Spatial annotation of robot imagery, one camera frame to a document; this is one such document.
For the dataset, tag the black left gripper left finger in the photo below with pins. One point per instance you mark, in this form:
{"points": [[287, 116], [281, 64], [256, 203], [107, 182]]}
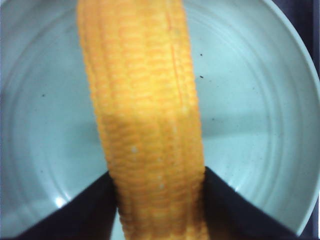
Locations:
{"points": [[89, 216]]}

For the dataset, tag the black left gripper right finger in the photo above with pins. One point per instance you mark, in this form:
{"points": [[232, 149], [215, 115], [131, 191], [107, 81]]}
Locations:
{"points": [[229, 216]]}

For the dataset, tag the yellow corn cob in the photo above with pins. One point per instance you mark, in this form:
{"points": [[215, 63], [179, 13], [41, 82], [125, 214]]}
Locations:
{"points": [[137, 57]]}

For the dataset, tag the light green round plate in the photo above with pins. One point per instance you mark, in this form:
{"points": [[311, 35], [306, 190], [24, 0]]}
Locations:
{"points": [[259, 100]]}

